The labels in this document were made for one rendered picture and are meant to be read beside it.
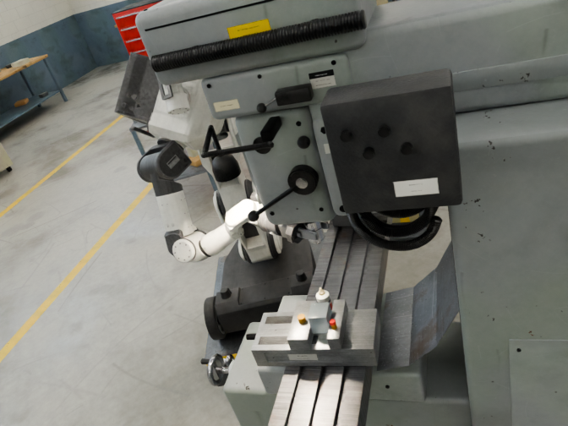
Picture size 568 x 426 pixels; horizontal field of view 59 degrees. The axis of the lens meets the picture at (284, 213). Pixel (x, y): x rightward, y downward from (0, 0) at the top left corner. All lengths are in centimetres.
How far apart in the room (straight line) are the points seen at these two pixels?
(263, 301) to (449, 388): 94
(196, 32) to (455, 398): 119
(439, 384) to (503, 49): 99
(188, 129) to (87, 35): 1125
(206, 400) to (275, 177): 177
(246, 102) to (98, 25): 1149
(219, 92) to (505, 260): 70
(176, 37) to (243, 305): 140
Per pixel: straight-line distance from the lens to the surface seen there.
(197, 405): 278
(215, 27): 107
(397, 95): 78
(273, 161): 119
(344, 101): 79
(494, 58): 104
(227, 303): 227
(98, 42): 1270
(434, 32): 102
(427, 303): 157
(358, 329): 142
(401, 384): 153
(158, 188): 163
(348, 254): 181
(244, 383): 177
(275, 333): 148
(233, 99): 112
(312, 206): 123
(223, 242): 158
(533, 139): 98
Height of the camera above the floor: 200
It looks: 30 degrees down
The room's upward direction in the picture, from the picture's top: 17 degrees counter-clockwise
